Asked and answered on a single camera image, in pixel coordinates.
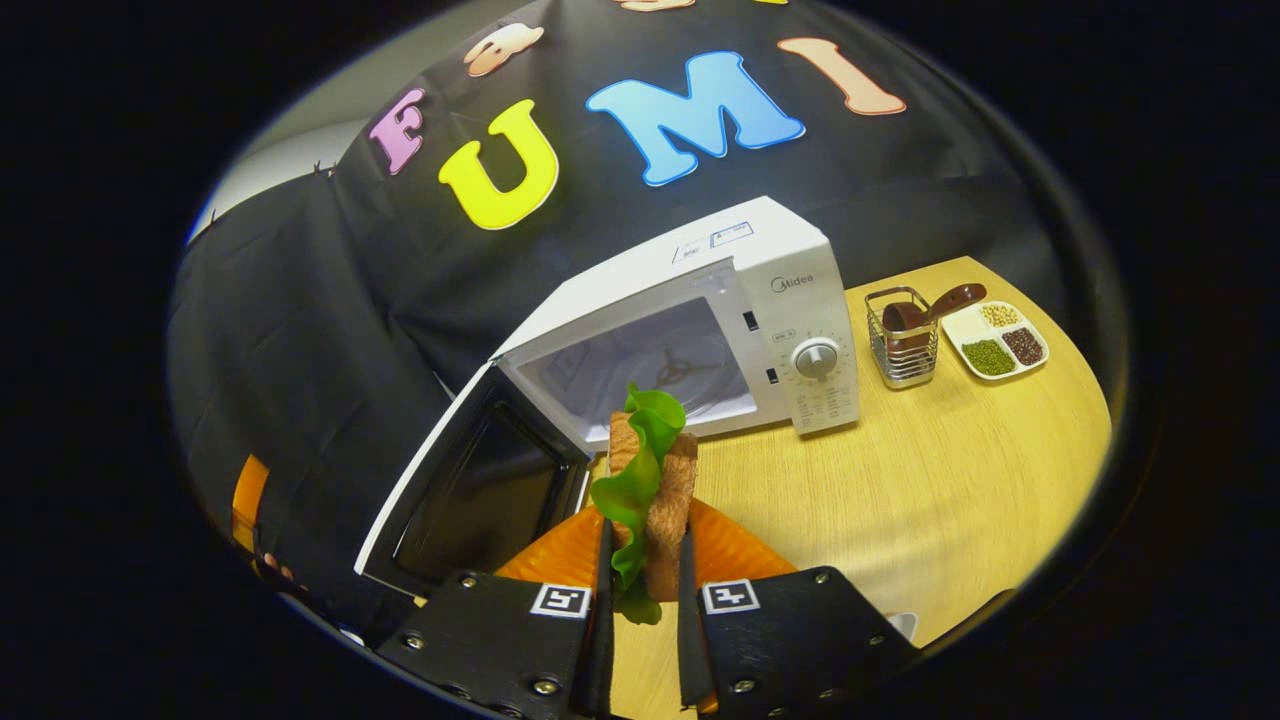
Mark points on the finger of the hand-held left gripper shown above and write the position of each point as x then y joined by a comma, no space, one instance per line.
248,500

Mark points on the white microwave oven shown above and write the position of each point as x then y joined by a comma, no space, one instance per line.
790,260

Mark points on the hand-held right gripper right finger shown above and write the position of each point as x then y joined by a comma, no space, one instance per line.
690,650

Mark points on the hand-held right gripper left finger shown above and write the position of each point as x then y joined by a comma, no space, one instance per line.
603,660

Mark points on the white plate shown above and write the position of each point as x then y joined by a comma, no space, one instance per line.
903,625

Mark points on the white divided dish of beans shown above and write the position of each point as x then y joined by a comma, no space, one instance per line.
965,325

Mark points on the lettuce sandwich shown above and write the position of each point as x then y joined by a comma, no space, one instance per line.
670,500

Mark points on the brown wooden spoon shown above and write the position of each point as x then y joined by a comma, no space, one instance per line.
955,297

